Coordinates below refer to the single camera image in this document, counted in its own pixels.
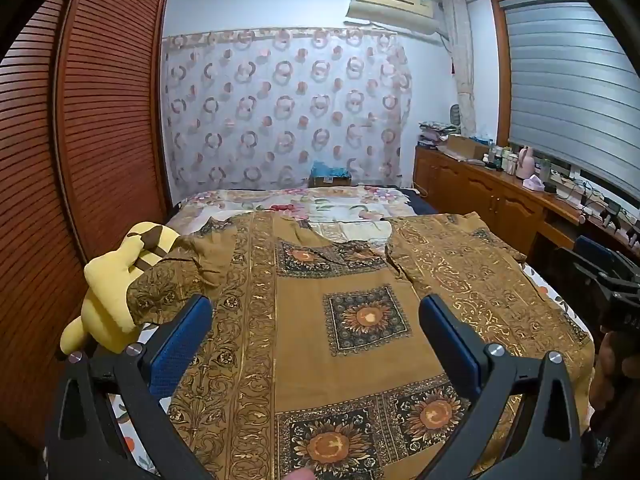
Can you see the grey window blind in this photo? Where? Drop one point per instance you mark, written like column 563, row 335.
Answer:
column 565, row 75

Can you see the brown sunflower patterned shirt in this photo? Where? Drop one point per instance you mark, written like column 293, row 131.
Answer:
column 300, row 310

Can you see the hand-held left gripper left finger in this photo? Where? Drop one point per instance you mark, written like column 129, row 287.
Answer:
column 177, row 345

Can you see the pink floral blanket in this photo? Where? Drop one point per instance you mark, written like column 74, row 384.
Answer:
column 300, row 205

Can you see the white wall air conditioner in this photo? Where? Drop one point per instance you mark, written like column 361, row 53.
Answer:
column 392, row 7

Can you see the open cardboard box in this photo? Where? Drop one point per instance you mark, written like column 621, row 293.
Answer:
column 465, row 146

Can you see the pile of folded clothes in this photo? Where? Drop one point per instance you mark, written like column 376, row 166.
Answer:
column 434, row 132

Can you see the pink tissue box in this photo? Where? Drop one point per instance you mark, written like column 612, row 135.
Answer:
column 535, row 183

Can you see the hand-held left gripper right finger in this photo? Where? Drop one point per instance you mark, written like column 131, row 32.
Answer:
column 452, row 345

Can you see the long wooden cabinet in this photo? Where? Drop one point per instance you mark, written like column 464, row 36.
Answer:
column 490, row 200

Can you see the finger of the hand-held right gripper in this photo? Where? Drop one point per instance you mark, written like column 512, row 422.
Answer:
column 592, row 247

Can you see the yellow plush toy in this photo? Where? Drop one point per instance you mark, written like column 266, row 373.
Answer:
column 107, row 305

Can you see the person's right forearm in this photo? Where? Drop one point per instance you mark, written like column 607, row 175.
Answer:
column 607, row 370

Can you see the group of small bottles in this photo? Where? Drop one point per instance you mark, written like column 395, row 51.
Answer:
column 500, row 157

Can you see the white corner curtain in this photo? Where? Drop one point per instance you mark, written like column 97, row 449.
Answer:
column 462, row 60

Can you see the orange fruit print bedsheet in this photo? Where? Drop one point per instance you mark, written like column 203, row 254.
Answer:
column 135, row 425

